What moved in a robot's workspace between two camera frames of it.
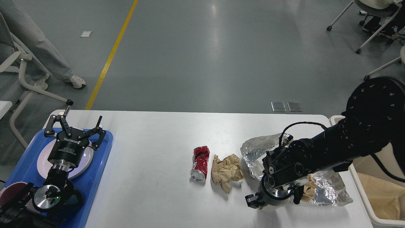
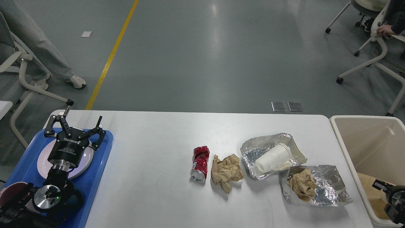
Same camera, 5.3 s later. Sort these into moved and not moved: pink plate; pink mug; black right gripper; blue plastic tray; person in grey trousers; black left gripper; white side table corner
Moved: black right gripper
Not moved: blue plastic tray; black left gripper; pink mug; white side table corner; pink plate; person in grey trousers
